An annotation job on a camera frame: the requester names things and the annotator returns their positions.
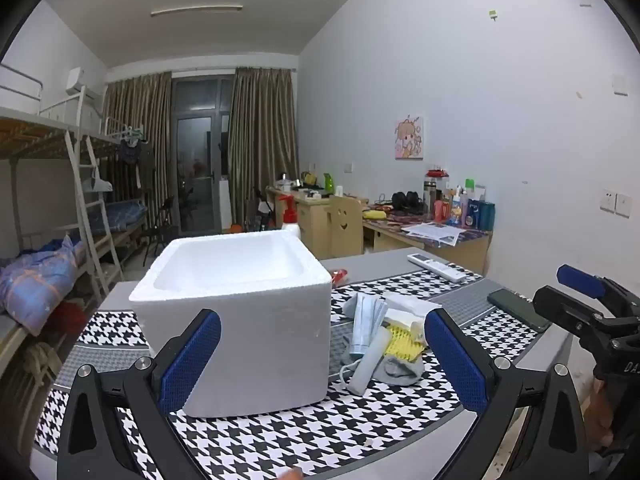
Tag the red cloth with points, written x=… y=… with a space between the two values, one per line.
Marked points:
x=70 y=317

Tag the printed papers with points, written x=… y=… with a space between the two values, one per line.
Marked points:
x=432 y=234

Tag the white remote control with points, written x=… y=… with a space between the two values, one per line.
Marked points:
x=437 y=267

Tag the steel flask red lid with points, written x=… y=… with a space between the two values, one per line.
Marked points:
x=434 y=185

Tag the silver cooking pot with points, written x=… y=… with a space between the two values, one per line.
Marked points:
x=286 y=182

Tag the white double wall socket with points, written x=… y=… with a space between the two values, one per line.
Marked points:
x=615 y=202

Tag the white air conditioner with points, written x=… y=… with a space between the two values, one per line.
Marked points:
x=77 y=82

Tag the grey sock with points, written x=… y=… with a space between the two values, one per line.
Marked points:
x=395 y=371

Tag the white wall switch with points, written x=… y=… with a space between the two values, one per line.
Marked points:
x=620 y=85

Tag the blue face mask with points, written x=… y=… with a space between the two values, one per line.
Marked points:
x=365 y=330

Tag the cluster of toiletry bottles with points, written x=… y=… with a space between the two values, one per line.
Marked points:
x=470 y=210

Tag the wooden chair smiley cutout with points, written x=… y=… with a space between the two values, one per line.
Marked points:
x=345 y=230

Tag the white hanging bag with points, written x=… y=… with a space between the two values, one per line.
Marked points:
x=102 y=182

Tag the white metal bunk bed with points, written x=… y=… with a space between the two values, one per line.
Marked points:
x=102 y=141
x=30 y=132

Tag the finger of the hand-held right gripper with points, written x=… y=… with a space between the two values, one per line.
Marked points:
x=565 y=305
x=580 y=281

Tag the white pump bottle red top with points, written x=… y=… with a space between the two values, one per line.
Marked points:
x=290 y=215

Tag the red snack packet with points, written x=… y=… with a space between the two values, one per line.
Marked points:
x=340 y=277

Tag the white foam box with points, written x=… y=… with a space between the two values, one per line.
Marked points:
x=245 y=340

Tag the black smartphone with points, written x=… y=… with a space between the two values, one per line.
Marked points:
x=517 y=310

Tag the glass balcony door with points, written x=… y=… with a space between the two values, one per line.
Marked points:
x=200 y=150

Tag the white tissue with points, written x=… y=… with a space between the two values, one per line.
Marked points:
x=410 y=306

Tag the white bed ladder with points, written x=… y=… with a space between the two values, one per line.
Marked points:
x=90 y=210

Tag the cartoon wall poster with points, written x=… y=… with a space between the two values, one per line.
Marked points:
x=409 y=137

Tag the brown curtain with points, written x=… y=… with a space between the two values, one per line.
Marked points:
x=135 y=110
x=262 y=135

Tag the black folding chair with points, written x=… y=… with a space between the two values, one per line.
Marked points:
x=160 y=230

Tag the hanging dark clothes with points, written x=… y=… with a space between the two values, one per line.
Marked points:
x=132 y=152

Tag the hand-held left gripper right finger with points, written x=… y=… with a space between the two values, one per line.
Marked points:
x=455 y=360

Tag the blue plaid quilt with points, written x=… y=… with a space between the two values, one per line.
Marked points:
x=35 y=285

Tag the wooden desk with clutter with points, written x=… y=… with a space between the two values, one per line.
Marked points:
x=395 y=240

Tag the white foam wrap roll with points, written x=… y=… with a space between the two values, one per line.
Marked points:
x=367 y=365

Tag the ceiling tube light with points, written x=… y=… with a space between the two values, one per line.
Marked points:
x=197 y=10

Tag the yellow pouch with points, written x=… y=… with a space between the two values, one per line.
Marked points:
x=375 y=213

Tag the blue checked mattress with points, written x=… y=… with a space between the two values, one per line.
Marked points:
x=125 y=215

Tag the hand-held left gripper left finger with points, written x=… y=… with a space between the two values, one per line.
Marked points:
x=192 y=360

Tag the houndstooth table mat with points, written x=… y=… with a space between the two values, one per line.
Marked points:
x=350 y=432

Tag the black headphones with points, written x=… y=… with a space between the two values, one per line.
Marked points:
x=407 y=201

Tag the person's right hand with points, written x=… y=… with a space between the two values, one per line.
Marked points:
x=602 y=410

